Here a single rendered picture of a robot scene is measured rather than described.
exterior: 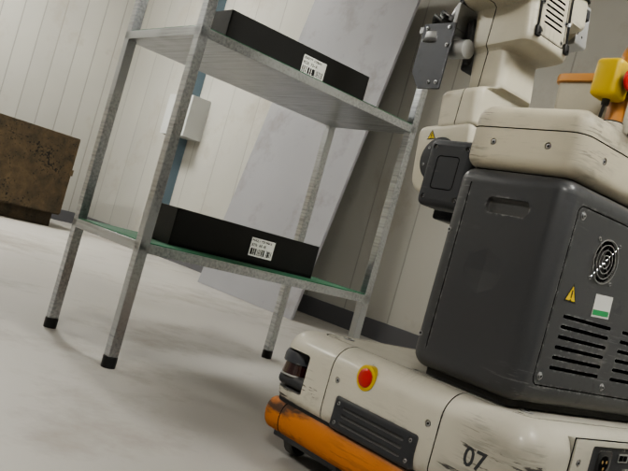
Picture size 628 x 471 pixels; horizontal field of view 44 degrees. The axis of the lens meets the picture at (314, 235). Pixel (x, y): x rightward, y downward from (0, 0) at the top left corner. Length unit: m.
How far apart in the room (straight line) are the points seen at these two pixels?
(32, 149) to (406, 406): 5.76
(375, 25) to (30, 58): 4.20
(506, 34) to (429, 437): 0.91
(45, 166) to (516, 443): 6.04
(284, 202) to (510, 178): 3.69
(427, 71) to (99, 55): 6.97
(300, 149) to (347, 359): 3.66
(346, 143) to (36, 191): 3.12
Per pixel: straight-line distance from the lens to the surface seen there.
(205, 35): 2.15
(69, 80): 8.51
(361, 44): 5.23
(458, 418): 1.37
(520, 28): 1.81
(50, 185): 7.05
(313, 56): 2.52
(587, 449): 1.42
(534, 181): 1.41
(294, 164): 5.13
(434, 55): 1.87
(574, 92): 1.63
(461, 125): 1.77
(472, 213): 1.47
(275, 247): 2.51
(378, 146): 5.19
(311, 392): 1.63
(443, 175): 1.63
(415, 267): 4.72
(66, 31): 8.52
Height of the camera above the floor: 0.46
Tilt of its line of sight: 1 degrees up
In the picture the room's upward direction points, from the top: 16 degrees clockwise
